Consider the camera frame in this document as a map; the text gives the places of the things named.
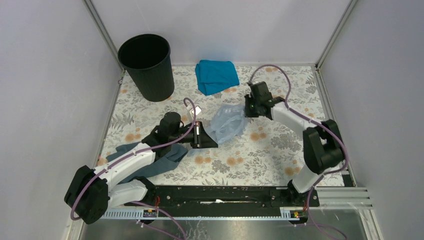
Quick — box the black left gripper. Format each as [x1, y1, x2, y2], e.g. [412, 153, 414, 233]
[169, 120, 218, 148]

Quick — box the light blue plastic trash bag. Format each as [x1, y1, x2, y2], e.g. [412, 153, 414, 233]
[203, 104, 247, 147]

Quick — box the black plastic trash bin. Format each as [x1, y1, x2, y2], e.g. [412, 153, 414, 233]
[118, 33, 175, 102]

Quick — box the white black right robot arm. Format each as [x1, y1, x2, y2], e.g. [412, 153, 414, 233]
[245, 81, 346, 206]

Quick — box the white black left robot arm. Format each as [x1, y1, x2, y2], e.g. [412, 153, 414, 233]
[64, 112, 219, 224]

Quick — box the floral patterned table mat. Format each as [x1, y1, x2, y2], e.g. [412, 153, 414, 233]
[93, 65, 345, 187]

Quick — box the grey blue crumpled cloth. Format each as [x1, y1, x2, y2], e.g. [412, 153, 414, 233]
[106, 141, 188, 184]

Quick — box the bright blue folded cloth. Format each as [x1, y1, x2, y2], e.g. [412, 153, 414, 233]
[194, 60, 240, 96]

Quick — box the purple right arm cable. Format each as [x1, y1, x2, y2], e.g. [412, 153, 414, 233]
[248, 64, 350, 240]

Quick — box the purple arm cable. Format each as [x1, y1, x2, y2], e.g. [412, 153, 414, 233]
[70, 97, 198, 240]
[248, 64, 350, 240]

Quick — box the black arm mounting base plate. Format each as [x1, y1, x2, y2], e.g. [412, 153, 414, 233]
[141, 185, 320, 216]

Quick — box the white slotted cable duct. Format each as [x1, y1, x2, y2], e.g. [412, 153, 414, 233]
[100, 207, 303, 221]

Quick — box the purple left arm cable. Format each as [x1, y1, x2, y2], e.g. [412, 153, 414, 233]
[70, 97, 198, 240]

